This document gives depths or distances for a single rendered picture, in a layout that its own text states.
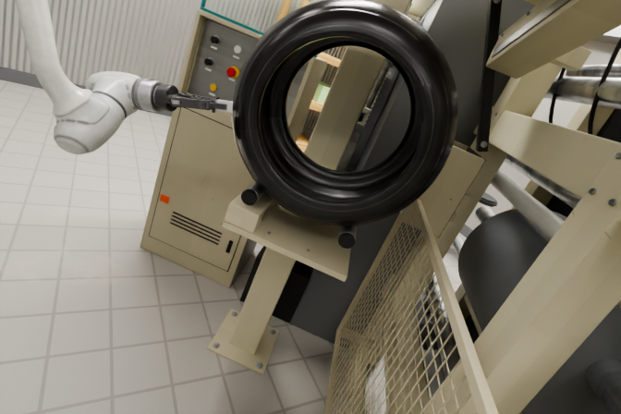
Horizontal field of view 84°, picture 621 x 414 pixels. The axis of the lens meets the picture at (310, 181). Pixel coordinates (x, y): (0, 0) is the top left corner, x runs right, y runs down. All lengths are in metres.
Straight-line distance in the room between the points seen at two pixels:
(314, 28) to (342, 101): 0.42
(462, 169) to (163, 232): 1.51
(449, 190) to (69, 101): 1.08
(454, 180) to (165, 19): 3.53
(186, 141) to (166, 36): 2.53
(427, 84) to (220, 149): 1.13
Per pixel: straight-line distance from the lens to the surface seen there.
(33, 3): 1.05
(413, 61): 0.81
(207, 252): 1.95
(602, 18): 0.88
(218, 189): 1.77
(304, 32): 0.82
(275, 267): 1.44
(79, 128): 1.00
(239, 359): 1.72
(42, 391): 1.60
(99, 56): 4.22
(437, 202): 1.21
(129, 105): 1.10
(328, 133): 1.21
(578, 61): 1.10
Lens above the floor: 1.31
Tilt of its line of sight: 20 degrees down
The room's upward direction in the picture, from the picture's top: 23 degrees clockwise
